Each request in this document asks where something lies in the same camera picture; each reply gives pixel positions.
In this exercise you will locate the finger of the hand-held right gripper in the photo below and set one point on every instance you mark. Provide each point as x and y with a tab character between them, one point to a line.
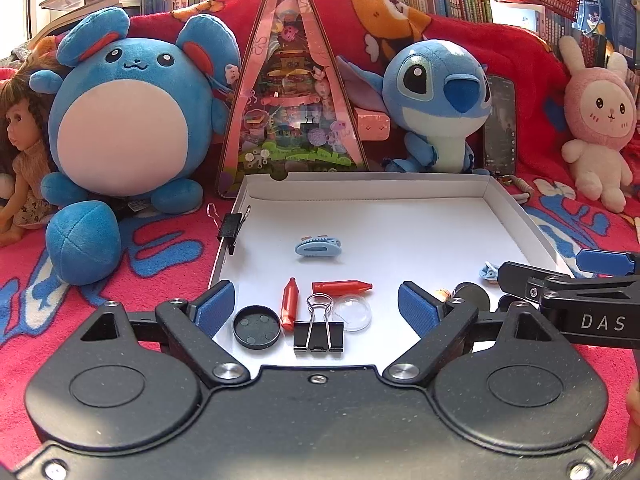
520	277
605	261

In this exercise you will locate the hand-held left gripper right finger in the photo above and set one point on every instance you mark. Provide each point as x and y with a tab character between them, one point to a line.
420	310

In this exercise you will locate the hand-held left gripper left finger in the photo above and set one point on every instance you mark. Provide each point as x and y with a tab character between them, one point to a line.
215	307

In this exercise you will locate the black round disc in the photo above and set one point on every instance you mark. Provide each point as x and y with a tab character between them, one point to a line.
472	292
510	302

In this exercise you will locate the brown nut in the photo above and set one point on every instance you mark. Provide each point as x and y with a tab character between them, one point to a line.
442	294

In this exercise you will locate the light blue hair clip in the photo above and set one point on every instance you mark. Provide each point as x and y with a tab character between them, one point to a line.
317	249
487	271

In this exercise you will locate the black round lid with magnets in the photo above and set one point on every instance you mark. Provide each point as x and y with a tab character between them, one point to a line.
255	330

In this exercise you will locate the clear plastic dome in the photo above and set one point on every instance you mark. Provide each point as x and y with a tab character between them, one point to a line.
359	312

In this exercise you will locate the red bullet-shaped plastic piece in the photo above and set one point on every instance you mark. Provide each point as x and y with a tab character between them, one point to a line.
340	287
290	305

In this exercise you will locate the white cardboard box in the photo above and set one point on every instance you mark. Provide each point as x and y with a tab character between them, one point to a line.
400	225

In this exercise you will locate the large black binder clip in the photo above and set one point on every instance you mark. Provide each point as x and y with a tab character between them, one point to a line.
320	335

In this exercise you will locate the pink cartoon printed blanket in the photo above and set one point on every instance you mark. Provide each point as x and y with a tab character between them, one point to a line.
150	270

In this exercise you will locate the small black binder clip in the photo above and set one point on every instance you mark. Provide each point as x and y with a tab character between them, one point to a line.
230	225

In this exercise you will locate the small brown charm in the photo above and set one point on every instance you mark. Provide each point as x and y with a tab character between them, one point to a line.
520	185

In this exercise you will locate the dark phone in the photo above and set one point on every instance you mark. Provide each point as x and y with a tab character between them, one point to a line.
500	130

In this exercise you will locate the pink rabbit plush toy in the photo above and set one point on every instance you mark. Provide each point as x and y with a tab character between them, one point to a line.
600	110

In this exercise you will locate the small pink box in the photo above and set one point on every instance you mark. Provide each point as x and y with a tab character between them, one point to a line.
372	125

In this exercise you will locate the round blue mouse plush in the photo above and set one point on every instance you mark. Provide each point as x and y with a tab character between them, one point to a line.
125	125

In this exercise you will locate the blue alien plush toy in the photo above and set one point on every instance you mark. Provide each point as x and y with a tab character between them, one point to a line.
435	90

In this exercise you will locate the triangular pink toy box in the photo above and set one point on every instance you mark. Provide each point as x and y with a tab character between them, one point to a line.
295	110

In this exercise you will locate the brown-haired doll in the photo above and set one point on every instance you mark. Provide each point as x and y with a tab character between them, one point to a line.
25	125

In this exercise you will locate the row of books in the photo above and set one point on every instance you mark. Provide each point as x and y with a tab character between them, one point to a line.
460	2

